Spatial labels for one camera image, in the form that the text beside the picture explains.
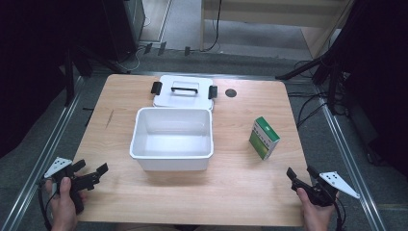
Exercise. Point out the person's left hand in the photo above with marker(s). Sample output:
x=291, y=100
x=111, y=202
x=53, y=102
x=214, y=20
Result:
x=65, y=205

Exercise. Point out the black metal stand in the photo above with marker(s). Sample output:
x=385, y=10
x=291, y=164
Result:
x=324, y=69
x=69, y=77

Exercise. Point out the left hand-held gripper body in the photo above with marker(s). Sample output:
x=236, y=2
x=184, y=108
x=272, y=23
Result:
x=58, y=165

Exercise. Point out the black round table grommet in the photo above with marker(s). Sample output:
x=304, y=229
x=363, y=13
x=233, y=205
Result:
x=230, y=93

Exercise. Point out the small black floor bracket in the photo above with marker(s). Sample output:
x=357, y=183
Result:
x=187, y=51
x=147, y=48
x=162, y=48

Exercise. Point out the aluminium floor rail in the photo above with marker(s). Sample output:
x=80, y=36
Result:
x=348, y=160
x=41, y=160

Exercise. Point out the person's right hand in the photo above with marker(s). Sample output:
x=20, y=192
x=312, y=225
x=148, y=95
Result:
x=316, y=213

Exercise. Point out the dark cabinet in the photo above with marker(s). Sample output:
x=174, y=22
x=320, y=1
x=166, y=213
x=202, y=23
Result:
x=123, y=27

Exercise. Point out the dark curtain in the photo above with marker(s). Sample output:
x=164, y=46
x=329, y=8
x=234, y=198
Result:
x=381, y=80
x=32, y=73

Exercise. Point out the light wooden cabinet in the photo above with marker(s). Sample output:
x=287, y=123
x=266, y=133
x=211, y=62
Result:
x=272, y=16

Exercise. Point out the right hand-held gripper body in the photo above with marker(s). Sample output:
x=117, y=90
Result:
x=332, y=186

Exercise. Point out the green and white medicine box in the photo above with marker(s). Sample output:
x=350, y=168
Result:
x=263, y=138

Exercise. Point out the white plastic storage box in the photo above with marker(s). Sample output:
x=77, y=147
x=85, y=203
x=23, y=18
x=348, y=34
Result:
x=173, y=138

